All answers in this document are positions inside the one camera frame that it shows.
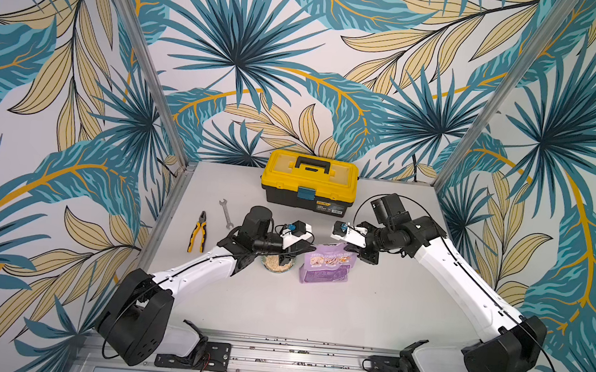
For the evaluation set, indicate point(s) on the green leaf pattern bowl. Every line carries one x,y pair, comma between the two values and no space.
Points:
278,264

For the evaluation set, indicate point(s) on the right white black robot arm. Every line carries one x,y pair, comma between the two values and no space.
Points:
506,341

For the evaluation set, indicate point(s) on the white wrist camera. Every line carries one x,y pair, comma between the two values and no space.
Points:
294,232
352,235

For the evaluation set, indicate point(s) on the purple oats bag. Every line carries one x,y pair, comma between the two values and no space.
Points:
327,263

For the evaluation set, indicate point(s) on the right aluminium frame post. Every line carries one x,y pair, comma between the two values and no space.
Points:
561,9

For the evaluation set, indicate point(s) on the aluminium frame post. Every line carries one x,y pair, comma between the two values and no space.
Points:
561,9
134,31

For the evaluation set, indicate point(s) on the aluminium mounting rail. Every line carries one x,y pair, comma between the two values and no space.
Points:
252,353

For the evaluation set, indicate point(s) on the left aluminium frame post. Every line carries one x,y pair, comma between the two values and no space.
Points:
134,31

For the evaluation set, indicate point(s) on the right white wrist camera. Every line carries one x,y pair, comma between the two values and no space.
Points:
352,235

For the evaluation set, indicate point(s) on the silver open-end wrench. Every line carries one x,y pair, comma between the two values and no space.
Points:
226,212

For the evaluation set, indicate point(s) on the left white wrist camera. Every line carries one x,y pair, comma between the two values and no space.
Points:
294,232

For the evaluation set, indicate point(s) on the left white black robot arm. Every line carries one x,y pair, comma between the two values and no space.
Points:
135,322

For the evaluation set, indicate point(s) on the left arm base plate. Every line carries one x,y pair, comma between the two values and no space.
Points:
209,356

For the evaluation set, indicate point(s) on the yellow black plastic toolbox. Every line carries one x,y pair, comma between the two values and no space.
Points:
310,183

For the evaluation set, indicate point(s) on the yellow black pliers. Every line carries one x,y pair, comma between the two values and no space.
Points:
198,235

